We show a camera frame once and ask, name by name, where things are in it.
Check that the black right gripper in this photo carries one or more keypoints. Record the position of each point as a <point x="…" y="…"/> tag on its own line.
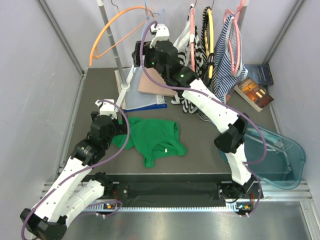
<point x="147" y="51"/>

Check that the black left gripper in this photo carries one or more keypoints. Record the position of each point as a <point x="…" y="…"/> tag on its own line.
<point x="121" y="128"/>

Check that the green tank top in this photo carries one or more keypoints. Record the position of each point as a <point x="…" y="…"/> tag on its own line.
<point x="154" y="139"/>

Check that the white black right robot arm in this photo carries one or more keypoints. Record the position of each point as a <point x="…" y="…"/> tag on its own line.
<point x="232" y="126"/>

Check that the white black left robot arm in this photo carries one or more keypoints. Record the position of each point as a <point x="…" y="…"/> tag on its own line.
<point x="50" y="218"/>

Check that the wide black white striped top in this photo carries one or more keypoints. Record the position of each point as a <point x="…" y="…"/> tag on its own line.
<point x="182" y="44"/>

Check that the pink hanger left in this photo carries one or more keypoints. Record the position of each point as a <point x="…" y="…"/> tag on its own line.
<point x="192" y="36"/>

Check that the pink hanger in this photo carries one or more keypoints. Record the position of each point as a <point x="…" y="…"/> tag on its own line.
<point x="235" y="56"/>
<point x="192" y="36"/>

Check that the yellow black hanger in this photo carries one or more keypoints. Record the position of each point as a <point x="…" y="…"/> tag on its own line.
<point x="207" y="37"/>

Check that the blue white striped tank top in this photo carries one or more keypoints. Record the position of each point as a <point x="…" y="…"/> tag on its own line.
<point x="223" y="80"/>

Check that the pink hanger right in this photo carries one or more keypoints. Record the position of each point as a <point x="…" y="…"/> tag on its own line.
<point x="235" y="56"/>

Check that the pink brown notebook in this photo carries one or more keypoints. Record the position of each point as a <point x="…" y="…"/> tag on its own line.
<point x="146" y="86"/>

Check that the grey rack pole left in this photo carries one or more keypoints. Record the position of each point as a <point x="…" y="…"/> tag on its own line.
<point x="103" y="13"/>

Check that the grey rack pole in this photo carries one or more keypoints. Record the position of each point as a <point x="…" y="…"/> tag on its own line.
<point x="243" y="8"/>
<point x="103" y="13"/>

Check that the white rack base foot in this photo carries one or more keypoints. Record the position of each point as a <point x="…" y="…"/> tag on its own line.
<point x="122" y="89"/>

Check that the blue white folder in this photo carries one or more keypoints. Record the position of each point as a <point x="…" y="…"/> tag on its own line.
<point x="137" y="101"/>

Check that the grey rack pole right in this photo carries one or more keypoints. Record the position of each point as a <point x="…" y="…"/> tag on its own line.
<point x="243" y="8"/>

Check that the dark blue book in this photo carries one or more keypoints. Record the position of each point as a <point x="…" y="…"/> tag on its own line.
<point x="260" y="73"/>

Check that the orange cover book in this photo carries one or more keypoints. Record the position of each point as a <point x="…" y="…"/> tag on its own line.
<point x="253" y="94"/>

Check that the teal transparent plastic basket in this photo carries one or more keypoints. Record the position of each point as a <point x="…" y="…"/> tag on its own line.
<point x="284" y="162"/>

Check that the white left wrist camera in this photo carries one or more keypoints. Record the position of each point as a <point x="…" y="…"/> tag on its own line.
<point x="106" y="108"/>

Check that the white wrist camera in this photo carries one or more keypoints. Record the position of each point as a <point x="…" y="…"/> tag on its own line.
<point x="160" y="32"/>
<point x="106" y="108"/>

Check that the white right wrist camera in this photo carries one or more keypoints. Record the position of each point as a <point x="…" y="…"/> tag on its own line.
<point x="160" y="32"/>

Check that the grey slotted cable duct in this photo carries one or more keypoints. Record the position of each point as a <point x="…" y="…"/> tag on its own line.
<point x="227" y="207"/>

